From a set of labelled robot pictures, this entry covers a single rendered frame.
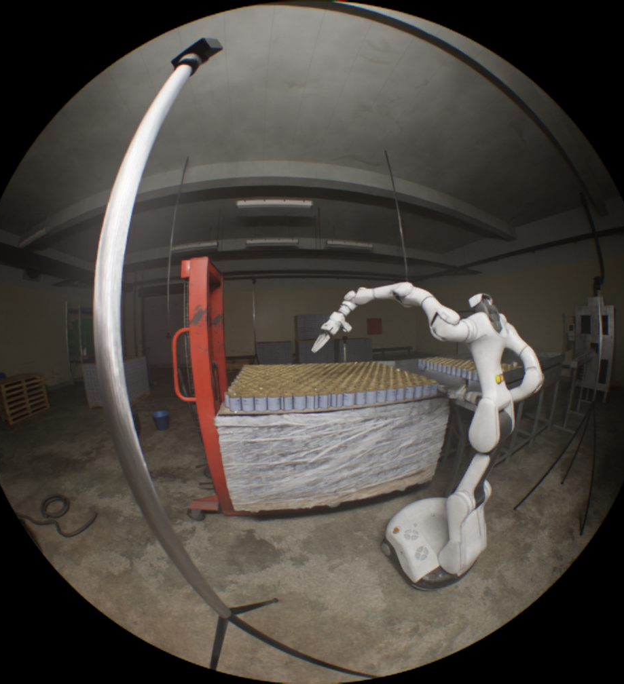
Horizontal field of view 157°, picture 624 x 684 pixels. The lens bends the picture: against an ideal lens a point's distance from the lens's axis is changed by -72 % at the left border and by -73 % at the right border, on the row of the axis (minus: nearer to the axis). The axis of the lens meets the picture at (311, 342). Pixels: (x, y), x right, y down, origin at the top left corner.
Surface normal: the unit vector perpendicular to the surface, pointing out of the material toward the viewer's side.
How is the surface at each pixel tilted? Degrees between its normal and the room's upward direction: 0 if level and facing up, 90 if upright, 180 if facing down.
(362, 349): 90
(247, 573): 0
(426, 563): 38
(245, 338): 90
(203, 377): 90
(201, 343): 90
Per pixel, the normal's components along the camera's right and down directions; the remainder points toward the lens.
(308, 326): 0.14, 0.05
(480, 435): -0.95, 0.05
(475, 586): -0.04, -1.00
